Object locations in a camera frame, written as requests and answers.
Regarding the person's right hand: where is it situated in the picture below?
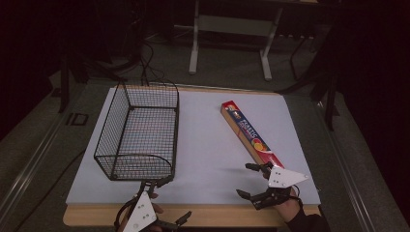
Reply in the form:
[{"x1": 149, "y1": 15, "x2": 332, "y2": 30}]
[{"x1": 274, "y1": 188, "x2": 304, "y2": 223}]

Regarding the white table mat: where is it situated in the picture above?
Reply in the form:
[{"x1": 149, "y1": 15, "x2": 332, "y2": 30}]
[{"x1": 65, "y1": 86, "x2": 322, "y2": 206}]

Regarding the person's left hand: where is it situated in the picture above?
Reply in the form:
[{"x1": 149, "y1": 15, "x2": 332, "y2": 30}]
[{"x1": 147, "y1": 191, "x2": 164, "y2": 232}]

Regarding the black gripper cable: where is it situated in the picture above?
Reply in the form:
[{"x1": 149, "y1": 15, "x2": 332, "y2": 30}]
[{"x1": 113, "y1": 196, "x2": 137, "y2": 232}]

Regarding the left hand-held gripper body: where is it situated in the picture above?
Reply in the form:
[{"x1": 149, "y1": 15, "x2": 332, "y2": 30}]
[{"x1": 122, "y1": 180, "x2": 177, "y2": 232}]

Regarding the black metal stand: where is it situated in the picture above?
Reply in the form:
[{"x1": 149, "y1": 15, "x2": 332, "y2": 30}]
[
  {"x1": 323, "y1": 72, "x2": 338, "y2": 131},
  {"x1": 57, "y1": 52, "x2": 71, "y2": 114}
]

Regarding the white metal desk frame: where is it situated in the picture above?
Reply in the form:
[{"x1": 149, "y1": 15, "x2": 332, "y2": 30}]
[{"x1": 188, "y1": 0, "x2": 285, "y2": 82}]

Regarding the long red blue wrap box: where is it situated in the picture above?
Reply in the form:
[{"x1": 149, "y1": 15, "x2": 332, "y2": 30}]
[{"x1": 220, "y1": 100, "x2": 285, "y2": 170}]

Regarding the thin black floor cable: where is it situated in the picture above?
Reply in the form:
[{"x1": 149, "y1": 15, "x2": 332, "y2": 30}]
[{"x1": 14, "y1": 149, "x2": 85, "y2": 232}]

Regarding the black floor plate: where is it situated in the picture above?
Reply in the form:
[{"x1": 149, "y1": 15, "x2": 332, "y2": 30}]
[{"x1": 65, "y1": 112, "x2": 90, "y2": 127}]

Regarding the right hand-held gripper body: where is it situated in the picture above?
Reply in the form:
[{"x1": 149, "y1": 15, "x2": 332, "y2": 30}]
[{"x1": 252, "y1": 165, "x2": 309, "y2": 212}]

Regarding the black wire basket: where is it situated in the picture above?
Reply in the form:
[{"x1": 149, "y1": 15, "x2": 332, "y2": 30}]
[{"x1": 93, "y1": 80, "x2": 181, "y2": 182}]

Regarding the metal floor rail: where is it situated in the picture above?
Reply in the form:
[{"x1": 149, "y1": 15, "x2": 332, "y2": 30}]
[
  {"x1": 313, "y1": 101, "x2": 378, "y2": 232},
  {"x1": 0, "y1": 110, "x2": 71, "y2": 223}
]

